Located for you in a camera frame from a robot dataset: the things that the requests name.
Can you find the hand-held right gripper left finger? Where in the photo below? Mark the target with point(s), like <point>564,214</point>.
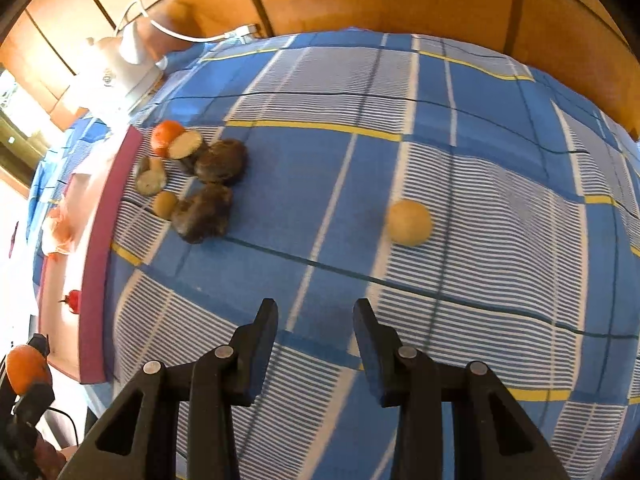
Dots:
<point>262,347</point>

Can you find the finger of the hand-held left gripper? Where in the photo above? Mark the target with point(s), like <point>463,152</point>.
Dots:
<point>39,344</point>
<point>32,405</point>

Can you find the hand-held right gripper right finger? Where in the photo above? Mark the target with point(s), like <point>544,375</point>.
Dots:
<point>372,360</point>

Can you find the orange tangerine with stem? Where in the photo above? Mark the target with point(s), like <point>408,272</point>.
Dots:
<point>27,370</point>

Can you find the pink-rimmed white tray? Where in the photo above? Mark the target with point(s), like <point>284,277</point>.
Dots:
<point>100,260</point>

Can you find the small tan round fruit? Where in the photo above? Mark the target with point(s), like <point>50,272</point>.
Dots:
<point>165,204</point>

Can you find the wood log piece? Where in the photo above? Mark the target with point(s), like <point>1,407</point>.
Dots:
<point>183,146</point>

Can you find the orange peel piece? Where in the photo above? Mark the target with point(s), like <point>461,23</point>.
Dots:
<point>74,301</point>

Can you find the plastic bag with orange peels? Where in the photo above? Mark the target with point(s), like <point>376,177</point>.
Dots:
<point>62,230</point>

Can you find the blue plaid tablecloth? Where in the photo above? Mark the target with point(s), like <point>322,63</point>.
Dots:
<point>350,185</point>

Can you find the glazed wooden door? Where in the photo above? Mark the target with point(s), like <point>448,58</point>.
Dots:
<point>20,130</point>

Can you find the white ceramic kettle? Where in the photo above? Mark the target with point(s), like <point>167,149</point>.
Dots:
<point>122,72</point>

